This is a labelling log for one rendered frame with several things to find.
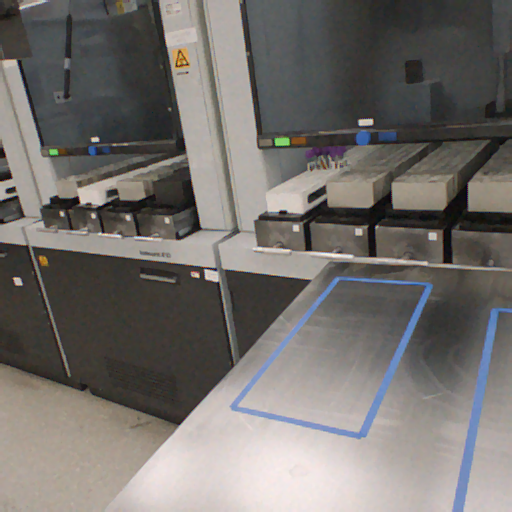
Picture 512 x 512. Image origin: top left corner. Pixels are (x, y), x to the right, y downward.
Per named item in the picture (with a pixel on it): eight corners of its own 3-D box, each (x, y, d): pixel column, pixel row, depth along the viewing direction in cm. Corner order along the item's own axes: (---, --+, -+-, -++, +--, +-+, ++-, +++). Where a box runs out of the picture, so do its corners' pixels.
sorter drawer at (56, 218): (178, 178, 227) (174, 158, 224) (202, 178, 219) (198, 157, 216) (33, 233, 171) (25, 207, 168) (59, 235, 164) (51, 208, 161)
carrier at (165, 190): (190, 200, 147) (186, 180, 144) (185, 202, 145) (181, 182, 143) (160, 199, 153) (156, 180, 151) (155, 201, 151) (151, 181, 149)
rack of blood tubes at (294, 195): (321, 185, 149) (319, 164, 147) (354, 185, 143) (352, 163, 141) (267, 217, 126) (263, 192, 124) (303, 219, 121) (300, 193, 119)
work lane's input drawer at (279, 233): (363, 178, 179) (362, 152, 176) (403, 178, 171) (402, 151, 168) (246, 254, 123) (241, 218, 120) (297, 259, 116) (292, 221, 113)
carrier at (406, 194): (450, 208, 107) (449, 180, 105) (447, 211, 106) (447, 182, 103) (394, 206, 114) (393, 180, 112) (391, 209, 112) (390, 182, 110)
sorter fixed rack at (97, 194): (146, 184, 188) (142, 167, 186) (166, 184, 183) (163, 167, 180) (81, 208, 166) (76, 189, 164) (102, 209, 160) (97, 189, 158)
